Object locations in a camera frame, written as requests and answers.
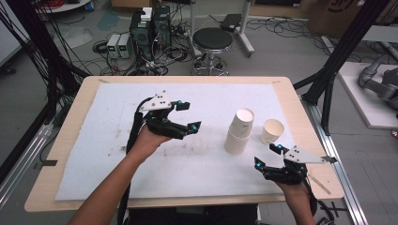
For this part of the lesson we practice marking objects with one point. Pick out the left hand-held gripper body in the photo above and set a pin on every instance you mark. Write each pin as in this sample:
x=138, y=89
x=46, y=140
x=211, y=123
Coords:
x=156, y=103

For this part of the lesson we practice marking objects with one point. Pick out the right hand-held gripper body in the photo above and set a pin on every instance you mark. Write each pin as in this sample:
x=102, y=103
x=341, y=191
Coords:
x=297, y=155

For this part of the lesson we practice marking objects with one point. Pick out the single white paper cup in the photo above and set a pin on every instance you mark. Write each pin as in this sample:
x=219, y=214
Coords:
x=271, y=131

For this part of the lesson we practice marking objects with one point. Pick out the stack of white paper cups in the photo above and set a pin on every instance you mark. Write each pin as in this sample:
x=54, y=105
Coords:
x=238, y=134

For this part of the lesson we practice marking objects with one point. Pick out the person's right hand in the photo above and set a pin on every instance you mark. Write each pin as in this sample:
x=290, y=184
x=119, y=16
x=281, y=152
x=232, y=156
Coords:
x=294, y=190

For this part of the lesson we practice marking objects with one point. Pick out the person's left hand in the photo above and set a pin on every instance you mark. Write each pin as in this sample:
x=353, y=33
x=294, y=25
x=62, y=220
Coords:
x=147, y=142

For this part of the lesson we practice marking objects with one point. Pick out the thin wooden stick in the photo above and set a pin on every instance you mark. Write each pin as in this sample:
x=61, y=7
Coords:
x=320, y=185

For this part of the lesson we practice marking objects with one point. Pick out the wooden table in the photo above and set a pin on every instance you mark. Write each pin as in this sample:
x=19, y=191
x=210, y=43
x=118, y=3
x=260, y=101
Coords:
x=316, y=118

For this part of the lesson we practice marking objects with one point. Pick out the white table mat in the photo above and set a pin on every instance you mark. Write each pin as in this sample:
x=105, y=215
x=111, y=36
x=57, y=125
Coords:
x=103, y=140

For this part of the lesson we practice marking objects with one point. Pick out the grey power supply unit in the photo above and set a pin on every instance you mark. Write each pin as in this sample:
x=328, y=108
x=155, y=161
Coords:
x=124, y=46
x=113, y=46

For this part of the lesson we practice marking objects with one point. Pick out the black computer tower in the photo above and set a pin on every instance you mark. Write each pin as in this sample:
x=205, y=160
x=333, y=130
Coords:
x=140, y=34
x=162, y=26

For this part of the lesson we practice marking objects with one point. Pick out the black round stool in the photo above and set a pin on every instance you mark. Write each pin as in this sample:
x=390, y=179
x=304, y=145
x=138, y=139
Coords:
x=212, y=39

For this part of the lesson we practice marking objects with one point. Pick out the person's dark trousers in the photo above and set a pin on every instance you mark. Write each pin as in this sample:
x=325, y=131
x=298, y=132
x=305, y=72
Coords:
x=194, y=217

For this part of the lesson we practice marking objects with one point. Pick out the white floor platform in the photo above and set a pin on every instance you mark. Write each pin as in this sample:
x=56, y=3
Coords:
x=363, y=100

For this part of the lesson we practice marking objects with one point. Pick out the small white box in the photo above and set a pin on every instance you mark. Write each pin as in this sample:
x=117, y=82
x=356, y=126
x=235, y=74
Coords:
x=146, y=14

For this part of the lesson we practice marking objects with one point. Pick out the white metal stand leg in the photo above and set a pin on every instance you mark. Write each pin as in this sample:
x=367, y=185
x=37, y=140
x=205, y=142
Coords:
x=246, y=34

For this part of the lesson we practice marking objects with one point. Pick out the black flat device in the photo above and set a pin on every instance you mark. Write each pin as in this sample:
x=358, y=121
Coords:
x=231, y=22

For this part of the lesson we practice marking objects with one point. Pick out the black tape strip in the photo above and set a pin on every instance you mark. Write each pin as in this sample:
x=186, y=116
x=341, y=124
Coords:
x=50, y=162

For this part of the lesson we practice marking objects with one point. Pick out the white round table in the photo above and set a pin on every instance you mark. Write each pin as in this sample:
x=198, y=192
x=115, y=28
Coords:
x=62, y=6

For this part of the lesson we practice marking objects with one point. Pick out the brown cardboard box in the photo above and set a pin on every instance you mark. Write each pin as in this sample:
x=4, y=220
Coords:
x=334, y=15

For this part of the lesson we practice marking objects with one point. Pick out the aluminium rail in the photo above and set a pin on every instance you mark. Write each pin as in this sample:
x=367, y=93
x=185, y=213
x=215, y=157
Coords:
x=344, y=181
x=22, y=162

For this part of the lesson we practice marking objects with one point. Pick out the black metal frame post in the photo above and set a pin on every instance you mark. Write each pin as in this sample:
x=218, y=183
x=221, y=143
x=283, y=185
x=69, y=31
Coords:
x=40, y=40
x=344, y=47

